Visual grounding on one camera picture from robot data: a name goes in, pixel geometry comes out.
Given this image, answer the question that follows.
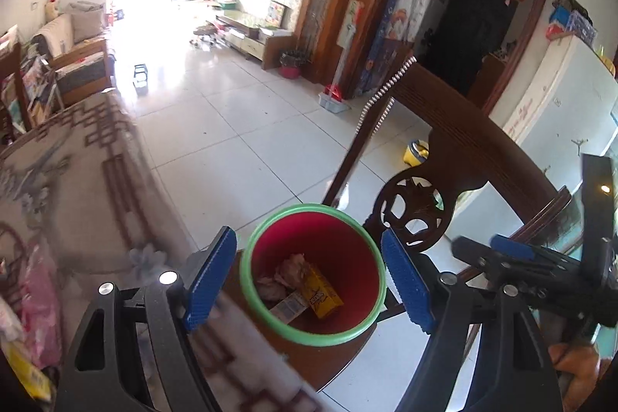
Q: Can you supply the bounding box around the low tv cabinet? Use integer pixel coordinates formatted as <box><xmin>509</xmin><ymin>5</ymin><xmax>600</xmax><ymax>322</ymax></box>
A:
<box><xmin>215</xmin><ymin>7</ymin><xmax>295</xmax><ymax>70</ymax></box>

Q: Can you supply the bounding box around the colourful box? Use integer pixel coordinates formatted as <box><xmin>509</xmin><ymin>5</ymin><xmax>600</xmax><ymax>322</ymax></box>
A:
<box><xmin>265</xmin><ymin>1</ymin><xmax>288</xmax><ymax>27</ymax></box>

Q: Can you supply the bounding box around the grey cushion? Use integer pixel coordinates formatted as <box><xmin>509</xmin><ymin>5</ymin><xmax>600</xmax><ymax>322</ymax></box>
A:
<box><xmin>65</xmin><ymin>2</ymin><xmax>104</xmax><ymax>41</ymax></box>

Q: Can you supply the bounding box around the yellow box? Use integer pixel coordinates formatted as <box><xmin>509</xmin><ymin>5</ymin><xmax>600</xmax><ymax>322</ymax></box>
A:
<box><xmin>299</xmin><ymin>262</ymin><xmax>345</xmax><ymax>321</ymax></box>

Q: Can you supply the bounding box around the brown wooden chair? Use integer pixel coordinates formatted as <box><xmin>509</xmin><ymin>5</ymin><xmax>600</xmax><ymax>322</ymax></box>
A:
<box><xmin>0</xmin><ymin>40</ymin><xmax>34</xmax><ymax>142</ymax></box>

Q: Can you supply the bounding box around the swivel stool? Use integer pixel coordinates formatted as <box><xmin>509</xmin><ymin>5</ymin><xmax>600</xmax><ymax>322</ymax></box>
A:
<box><xmin>190</xmin><ymin>23</ymin><xmax>218</xmax><ymax>51</ymax></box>

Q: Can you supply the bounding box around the magazine rack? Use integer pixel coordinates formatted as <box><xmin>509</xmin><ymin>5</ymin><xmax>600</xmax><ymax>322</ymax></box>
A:
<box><xmin>19</xmin><ymin>55</ymin><xmax>63</xmax><ymax>123</ymax></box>

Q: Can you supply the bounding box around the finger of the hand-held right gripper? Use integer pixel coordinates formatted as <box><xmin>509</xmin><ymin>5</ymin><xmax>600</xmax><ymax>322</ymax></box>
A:
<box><xmin>451</xmin><ymin>236</ymin><xmax>580</xmax><ymax>298</ymax></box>
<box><xmin>490</xmin><ymin>235</ymin><xmax>582</xmax><ymax>273</ymax></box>

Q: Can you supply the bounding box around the small black stool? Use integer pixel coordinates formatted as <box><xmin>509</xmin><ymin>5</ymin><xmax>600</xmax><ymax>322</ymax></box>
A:
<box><xmin>131</xmin><ymin>63</ymin><xmax>149</xmax><ymax>97</ymax></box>

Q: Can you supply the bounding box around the grey patterned tablecloth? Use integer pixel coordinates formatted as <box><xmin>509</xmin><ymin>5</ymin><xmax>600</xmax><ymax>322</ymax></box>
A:
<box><xmin>0</xmin><ymin>91</ymin><xmax>319</xmax><ymax>412</ymax></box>

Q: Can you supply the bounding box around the white label wrapper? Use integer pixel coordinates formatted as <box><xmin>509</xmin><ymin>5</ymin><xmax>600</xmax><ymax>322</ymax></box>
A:
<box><xmin>269</xmin><ymin>289</ymin><xmax>310</xmax><ymax>324</ymax></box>

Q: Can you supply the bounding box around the pink packet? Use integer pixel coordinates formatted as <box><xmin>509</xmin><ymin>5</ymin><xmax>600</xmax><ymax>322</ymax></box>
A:
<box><xmin>19</xmin><ymin>243</ymin><xmax>66</xmax><ymax>369</ymax></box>

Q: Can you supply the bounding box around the colourful wall poster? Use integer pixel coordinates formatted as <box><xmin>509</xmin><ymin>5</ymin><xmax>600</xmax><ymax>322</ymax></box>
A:
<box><xmin>357</xmin><ymin>0</ymin><xmax>449</xmax><ymax>97</ymax></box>

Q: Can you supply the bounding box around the dark carved wooden chair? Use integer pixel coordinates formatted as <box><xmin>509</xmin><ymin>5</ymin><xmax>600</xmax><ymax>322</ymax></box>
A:
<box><xmin>219</xmin><ymin>52</ymin><xmax>575</xmax><ymax>393</ymax></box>

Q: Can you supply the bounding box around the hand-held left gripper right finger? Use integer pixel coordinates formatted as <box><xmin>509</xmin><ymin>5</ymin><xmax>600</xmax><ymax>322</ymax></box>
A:
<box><xmin>380</xmin><ymin>229</ymin><xmax>563</xmax><ymax>412</ymax></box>

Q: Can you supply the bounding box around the grey dustpan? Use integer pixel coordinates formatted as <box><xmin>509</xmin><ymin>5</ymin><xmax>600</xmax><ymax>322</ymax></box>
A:
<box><xmin>319</xmin><ymin>86</ymin><xmax>348</xmax><ymax>114</ymax></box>

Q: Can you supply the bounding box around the yellow toy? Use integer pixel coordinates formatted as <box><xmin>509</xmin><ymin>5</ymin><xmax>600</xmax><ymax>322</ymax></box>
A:
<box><xmin>403</xmin><ymin>141</ymin><xmax>430</xmax><ymax>166</ymax></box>

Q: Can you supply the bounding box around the small wall scroll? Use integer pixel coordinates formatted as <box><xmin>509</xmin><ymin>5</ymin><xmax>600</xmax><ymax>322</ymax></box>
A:
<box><xmin>340</xmin><ymin>0</ymin><xmax>364</xmax><ymax>46</ymax></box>

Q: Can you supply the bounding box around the person's right hand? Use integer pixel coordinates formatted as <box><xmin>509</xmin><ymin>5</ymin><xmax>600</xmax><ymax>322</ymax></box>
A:
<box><xmin>550</xmin><ymin>342</ymin><xmax>602</xmax><ymax>388</ymax></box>

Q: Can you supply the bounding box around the potted plant in red pot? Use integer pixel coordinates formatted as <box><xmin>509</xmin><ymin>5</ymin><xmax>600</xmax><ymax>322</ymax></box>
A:
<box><xmin>279</xmin><ymin>49</ymin><xmax>310</xmax><ymax>80</ymax></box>

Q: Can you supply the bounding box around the blue box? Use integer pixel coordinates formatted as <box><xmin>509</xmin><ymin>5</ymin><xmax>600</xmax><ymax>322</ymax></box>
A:
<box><xmin>548</xmin><ymin>7</ymin><xmax>597</xmax><ymax>43</ymax></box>

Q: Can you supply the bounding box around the yellow packet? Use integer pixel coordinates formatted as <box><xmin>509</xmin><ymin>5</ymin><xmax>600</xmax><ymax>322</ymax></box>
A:
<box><xmin>5</xmin><ymin>339</ymin><xmax>54</xmax><ymax>400</ymax></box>

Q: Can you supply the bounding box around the red bin with green rim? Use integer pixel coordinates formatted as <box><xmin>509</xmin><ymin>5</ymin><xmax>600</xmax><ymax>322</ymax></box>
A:
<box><xmin>240</xmin><ymin>203</ymin><xmax>388</xmax><ymax>348</ymax></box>

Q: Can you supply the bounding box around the wooden framed sofa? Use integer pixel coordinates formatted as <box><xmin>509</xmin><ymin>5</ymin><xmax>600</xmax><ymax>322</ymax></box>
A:
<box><xmin>31</xmin><ymin>2</ymin><xmax>117</xmax><ymax>104</ymax></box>

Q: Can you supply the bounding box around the small crumpled paper ball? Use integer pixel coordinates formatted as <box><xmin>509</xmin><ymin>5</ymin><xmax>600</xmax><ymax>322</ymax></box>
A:
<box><xmin>256</xmin><ymin>276</ymin><xmax>285</xmax><ymax>302</ymax></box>

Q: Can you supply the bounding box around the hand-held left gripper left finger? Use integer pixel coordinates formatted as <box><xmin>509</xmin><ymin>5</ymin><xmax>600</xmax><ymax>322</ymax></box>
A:
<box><xmin>55</xmin><ymin>226</ymin><xmax>237</xmax><ymax>412</ymax></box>

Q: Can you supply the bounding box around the white fridge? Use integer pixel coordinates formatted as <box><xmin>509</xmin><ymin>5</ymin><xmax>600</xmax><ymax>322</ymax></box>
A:
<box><xmin>487</xmin><ymin>33</ymin><xmax>618</xmax><ymax>220</ymax></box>

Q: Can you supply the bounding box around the white coiled cord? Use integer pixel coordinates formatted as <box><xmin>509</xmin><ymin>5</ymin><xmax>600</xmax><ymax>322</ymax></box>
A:
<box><xmin>355</xmin><ymin>57</ymin><xmax>416</xmax><ymax>135</ymax></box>

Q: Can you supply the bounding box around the white handled broom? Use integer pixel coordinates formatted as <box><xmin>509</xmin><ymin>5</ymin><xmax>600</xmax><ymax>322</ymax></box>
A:
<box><xmin>332</xmin><ymin>14</ymin><xmax>358</xmax><ymax>99</ymax></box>

